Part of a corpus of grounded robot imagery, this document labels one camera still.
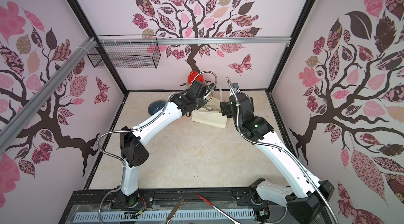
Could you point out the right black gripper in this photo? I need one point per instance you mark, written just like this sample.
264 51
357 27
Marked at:
226 109

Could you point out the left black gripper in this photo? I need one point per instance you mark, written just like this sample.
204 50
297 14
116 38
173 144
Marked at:
202 102

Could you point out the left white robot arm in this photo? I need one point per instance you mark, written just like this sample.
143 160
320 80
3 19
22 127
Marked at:
133 144

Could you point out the red-lidded jar of corn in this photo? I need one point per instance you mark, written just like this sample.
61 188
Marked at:
195 76

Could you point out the right flexible metal conduit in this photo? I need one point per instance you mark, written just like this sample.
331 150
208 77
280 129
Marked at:
300 173

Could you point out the blue-grey ceramic bowl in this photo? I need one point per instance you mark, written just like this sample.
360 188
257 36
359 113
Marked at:
155 106

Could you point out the red-tipped metal rod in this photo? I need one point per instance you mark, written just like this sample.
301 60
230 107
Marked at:
218 210

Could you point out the grey metal rod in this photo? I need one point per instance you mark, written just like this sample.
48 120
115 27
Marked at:
174 211

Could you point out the horizontal aluminium rail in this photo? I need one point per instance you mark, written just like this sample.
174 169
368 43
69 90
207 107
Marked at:
193 41

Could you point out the black wire basket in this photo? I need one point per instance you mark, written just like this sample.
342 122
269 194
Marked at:
138 51

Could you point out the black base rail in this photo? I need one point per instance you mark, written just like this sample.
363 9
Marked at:
272 204

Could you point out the white slotted cable duct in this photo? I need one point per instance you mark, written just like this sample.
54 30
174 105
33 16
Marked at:
160 216

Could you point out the diagonal aluminium rail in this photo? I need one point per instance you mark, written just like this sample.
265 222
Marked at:
22 118

